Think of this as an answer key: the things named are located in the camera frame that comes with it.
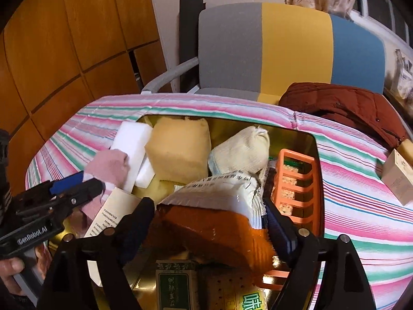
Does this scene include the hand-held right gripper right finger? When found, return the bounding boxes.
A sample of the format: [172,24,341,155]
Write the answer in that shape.
[263,198,376,310]

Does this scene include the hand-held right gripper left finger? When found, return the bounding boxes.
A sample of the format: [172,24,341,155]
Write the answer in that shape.
[40,197,155,310]

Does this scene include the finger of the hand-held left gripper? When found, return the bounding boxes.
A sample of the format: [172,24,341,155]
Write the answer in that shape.
[52,172,85,194]
[48,179,105,215]

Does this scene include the pink sock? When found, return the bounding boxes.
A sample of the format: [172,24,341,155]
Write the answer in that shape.
[79,150,130,224]

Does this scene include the orange plastic basket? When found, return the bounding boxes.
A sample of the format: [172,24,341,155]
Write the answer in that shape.
[258,149,324,293]

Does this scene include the white foam block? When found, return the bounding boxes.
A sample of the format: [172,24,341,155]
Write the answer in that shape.
[110,121,156,193]

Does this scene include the orange white snack packet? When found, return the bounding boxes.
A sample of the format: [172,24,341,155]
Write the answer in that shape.
[156,169,278,272]

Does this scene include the green tea box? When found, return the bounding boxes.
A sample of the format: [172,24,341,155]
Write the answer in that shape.
[156,260,203,310]

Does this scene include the yellow green sponge pack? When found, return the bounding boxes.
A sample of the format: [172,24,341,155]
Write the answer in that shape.
[200,265,275,310]

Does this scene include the yellow sponge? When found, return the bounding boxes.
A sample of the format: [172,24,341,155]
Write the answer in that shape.
[145,116,212,184]

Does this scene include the cream sock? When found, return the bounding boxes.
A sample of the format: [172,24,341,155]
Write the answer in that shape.
[208,126,271,182]

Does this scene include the gold tin container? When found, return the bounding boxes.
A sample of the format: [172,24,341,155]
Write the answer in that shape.
[42,114,325,310]

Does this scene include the cube beige cardboard box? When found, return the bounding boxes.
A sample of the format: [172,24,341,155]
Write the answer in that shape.
[382,149,413,206]

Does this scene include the person's left hand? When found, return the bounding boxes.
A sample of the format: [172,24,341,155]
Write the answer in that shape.
[0,258,25,294]

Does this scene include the scouring pad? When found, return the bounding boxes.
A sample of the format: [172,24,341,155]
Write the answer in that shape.
[280,158,304,215]

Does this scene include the striped tablecloth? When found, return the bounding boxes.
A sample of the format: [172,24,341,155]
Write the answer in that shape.
[26,94,413,293]

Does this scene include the wooden wardrobe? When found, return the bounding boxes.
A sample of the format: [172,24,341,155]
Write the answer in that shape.
[0,0,162,194]

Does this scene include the dark red jacket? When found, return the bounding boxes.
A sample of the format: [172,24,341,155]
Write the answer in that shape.
[278,82,410,149]

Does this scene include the black rolled mat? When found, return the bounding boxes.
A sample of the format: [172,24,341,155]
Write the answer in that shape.
[179,0,206,92]

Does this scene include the grey yellow blue chair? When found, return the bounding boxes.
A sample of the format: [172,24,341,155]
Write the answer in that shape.
[142,3,386,105]

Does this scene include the window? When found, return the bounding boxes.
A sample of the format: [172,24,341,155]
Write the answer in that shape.
[352,0,413,52]

